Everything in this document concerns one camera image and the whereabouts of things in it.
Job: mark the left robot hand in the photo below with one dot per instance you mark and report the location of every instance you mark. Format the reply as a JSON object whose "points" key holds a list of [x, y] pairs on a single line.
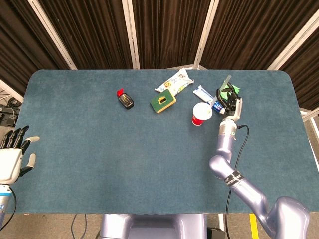
{"points": [[10, 161]]}

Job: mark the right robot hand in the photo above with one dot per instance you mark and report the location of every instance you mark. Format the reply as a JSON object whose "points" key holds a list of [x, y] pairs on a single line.
{"points": [[235, 109]]}

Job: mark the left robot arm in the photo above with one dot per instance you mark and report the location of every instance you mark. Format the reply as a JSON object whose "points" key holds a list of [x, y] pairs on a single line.
{"points": [[3, 199]]}

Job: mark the red paper cup white lid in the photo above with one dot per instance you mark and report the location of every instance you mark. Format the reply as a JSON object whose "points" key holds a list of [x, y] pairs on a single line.
{"points": [[200, 112]]}

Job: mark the green packet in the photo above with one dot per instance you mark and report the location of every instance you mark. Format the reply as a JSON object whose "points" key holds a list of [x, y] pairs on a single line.
{"points": [[236, 88]]}

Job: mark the blue white toothpaste tube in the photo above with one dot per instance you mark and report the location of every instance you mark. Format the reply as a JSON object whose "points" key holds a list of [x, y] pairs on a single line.
{"points": [[203, 92]]}

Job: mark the black floor device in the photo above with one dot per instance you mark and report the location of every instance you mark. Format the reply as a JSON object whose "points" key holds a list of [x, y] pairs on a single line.
{"points": [[7, 114]]}

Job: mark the white printed snack packet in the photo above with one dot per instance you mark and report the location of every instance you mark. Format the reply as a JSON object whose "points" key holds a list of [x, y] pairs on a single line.
{"points": [[174, 82]]}

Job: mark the brown curtain panel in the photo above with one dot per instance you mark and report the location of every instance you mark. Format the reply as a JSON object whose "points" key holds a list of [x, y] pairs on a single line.
{"points": [[306, 74], [169, 32], [20, 44], [249, 30], [92, 32]]}

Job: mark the green yellow sponge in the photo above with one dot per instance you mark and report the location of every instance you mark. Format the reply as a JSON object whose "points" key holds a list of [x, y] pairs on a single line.
{"points": [[155, 103]]}

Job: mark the black bottle red cap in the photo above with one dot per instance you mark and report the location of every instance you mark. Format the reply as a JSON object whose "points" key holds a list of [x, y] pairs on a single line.
{"points": [[126, 100]]}

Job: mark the blue table cloth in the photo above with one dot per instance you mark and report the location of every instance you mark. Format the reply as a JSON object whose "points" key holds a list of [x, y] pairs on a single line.
{"points": [[124, 149]]}

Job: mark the black box on floor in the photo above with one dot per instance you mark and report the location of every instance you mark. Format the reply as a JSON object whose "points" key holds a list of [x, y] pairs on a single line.
{"points": [[216, 234]]}

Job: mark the lavender robot torso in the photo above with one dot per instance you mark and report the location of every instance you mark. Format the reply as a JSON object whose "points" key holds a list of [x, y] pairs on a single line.
{"points": [[119, 226]]}

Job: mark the white screen frame post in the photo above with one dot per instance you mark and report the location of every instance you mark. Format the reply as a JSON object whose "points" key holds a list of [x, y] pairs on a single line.
{"points": [[131, 32], [310, 114], [207, 32], [51, 32], [10, 89], [294, 42]]}

